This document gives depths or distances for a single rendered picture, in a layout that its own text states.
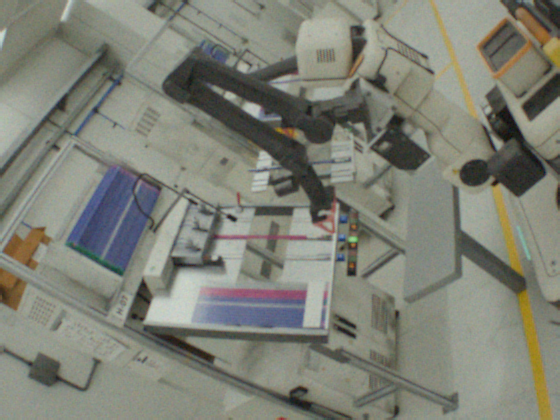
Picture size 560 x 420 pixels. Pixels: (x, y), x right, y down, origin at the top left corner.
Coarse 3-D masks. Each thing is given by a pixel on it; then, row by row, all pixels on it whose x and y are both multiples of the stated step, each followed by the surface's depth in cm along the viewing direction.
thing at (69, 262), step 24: (72, 144) 219; (48, 168) 203; (24, 216) 184; (0, 240) 172; (48, 264) 187; (72, 264) 185; (96, 264) 185; (384, 264) 247; (96, 288) 193; (120, 288) 187; (120, 312) 184; (336, 360) 175; (384, 384) 192; (456, 408) 190
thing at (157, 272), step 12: (180, 204) 226; (168, 216) 221; (180, 216) 220; (168, 228) 215; (180, 228) 216; (156, 240) 210; (168, 240) 209; (156, 252) 205; (168, 252) 204; (156, 264) 199; (168, 264) 203; (144, 276) 196; (156, 276) 195; (168, 276) 203; (156, 288) 201
